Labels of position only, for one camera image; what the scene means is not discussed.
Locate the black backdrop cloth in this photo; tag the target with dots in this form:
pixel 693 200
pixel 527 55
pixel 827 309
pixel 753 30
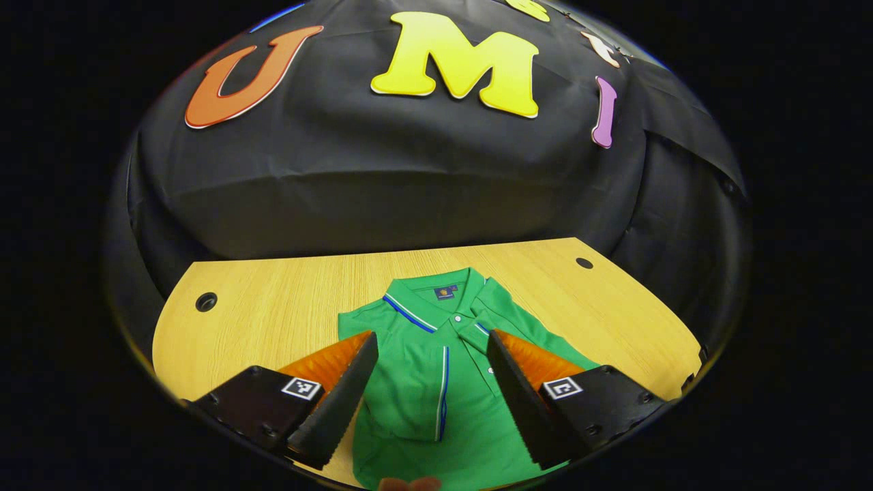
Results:
pixel 409 177

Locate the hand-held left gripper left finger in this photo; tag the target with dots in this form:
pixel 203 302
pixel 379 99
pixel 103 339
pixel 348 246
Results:
pixel 341 409

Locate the green T-shirt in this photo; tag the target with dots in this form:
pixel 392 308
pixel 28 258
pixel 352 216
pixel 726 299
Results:
pixel 423 368

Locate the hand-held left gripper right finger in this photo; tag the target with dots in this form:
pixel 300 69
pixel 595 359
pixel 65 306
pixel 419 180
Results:
pixel 522 409

